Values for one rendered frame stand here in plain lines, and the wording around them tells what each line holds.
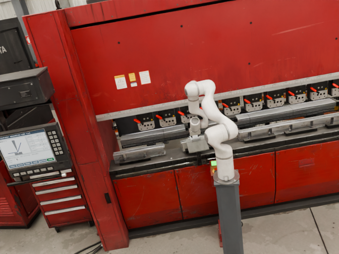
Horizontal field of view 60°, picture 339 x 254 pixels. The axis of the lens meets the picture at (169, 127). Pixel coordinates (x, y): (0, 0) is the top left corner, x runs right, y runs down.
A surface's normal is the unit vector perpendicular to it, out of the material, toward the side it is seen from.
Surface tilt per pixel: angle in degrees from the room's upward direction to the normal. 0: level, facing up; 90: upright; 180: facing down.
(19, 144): 90
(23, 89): 90
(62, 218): 90
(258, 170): 90
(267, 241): 0
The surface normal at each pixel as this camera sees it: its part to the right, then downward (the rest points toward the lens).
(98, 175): 0.07, 0.41
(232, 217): -0.15, 0.44
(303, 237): -0.16, -0.89
